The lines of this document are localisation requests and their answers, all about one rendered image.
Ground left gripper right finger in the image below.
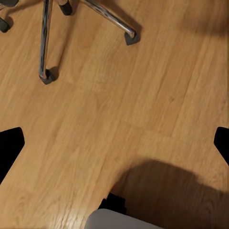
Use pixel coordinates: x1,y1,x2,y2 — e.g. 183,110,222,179
214,127,229,165

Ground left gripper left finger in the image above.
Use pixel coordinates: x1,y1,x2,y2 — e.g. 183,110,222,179
0,127,25,184

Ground swivel chair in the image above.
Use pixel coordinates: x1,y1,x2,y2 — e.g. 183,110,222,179
0,0,138,85

